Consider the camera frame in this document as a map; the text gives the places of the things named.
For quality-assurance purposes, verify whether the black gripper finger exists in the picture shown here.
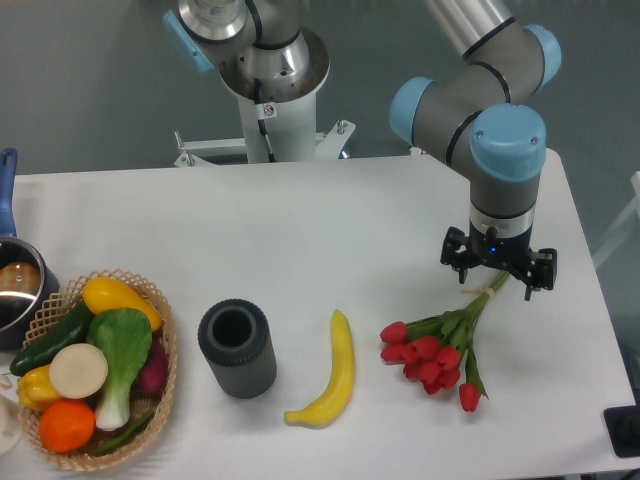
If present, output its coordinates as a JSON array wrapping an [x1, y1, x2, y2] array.
[[440, 226, 481, 284], [508, 248, 558, 301]]

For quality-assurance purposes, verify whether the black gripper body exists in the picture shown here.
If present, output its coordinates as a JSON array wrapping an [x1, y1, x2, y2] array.
[[467, 223, 532, 268]]

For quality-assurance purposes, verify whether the red tulip bouquet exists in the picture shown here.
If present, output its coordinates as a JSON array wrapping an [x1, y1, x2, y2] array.
[[380, 272, 510, 413]]

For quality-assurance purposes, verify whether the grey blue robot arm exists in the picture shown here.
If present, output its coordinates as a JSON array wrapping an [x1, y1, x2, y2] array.
[[163, 1, 562, 292]]

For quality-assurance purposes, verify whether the black device at edge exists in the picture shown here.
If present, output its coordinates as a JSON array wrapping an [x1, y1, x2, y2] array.
[[603, 405, 639, 458]]

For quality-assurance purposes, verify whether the yellow banana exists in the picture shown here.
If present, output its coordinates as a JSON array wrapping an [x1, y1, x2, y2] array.
[[283, 309, 356, 429]]

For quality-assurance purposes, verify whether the dark grey ribbed vase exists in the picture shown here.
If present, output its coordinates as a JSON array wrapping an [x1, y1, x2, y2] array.
[[197, 299, 277, 399]]

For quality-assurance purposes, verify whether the purple sweet potato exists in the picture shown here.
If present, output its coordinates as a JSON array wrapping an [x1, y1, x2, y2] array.
[[137, 337, 169, 394]]

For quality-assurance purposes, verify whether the green bok choy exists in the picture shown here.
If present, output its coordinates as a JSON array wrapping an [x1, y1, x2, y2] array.
[[87, 308, 152, 431]]

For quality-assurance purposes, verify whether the yellow squash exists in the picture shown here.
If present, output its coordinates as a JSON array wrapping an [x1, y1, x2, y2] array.
[[82, 277, 163, 332]]

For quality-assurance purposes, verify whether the dark green cucumber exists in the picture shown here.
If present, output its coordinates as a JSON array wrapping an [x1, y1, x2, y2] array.
[[9, 301, 94, 377]]

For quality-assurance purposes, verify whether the cream round disc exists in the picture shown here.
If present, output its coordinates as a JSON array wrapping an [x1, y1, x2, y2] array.
[[49, 343, 108, 399]]

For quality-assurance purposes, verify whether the woven wicker basket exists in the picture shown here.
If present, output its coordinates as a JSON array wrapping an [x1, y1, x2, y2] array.
[[19, 269, 178, 472]]

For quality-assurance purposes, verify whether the orange fruit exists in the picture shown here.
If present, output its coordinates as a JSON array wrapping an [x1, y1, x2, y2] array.
[[38, 399, 95, 453]]

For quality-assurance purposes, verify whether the yellow bell pepper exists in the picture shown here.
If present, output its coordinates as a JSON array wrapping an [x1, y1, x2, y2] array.
[[18, 365, 63, 412]]

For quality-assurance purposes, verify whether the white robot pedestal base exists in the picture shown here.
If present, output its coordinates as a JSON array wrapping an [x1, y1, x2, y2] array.
[[174, 92, 356, 167]]

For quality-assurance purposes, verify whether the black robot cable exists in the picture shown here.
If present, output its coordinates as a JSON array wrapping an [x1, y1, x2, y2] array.
[[252, 78, 277, 164]]

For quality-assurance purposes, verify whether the blue handled saucepan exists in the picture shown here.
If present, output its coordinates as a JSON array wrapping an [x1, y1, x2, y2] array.
[[1, 148, 59, 351]]

